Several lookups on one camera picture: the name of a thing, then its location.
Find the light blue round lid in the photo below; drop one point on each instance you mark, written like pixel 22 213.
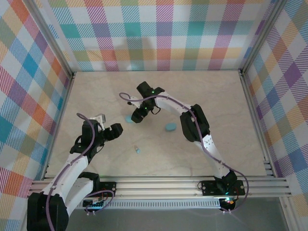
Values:
pixel 170 127

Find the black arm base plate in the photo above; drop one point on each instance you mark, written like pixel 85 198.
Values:
pixel 108 187
pixel 209 187

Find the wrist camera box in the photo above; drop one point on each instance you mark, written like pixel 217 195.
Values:
pixel 134 103
pixel 101 118

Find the small blue-capped bottle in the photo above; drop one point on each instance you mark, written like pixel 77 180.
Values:
pixel 138 150

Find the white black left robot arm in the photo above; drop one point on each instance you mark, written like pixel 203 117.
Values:
pixel 72 168

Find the aluminium frame post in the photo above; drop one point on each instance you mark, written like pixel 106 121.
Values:
pixel 287 214
pixel 54 41
pixel 262 36

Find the small lit controller board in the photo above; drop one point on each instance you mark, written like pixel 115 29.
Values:
pixel 227 201

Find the wide aluminium base rail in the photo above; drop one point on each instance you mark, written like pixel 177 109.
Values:
pixel 156 187

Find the aluminium floor rail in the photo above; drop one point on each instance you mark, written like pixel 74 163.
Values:
pixel 59 120
pixel 255 120

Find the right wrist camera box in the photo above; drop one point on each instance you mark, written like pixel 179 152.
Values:
pixel 134 103

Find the green controller circuit board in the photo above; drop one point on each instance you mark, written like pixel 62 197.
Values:
pixel 93 202

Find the teal earbud charging case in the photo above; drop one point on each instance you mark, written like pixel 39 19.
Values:
pixel 128 119

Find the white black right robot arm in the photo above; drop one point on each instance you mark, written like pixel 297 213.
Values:
pixel 168 103

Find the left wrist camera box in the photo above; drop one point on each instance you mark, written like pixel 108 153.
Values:
pixel 101 118

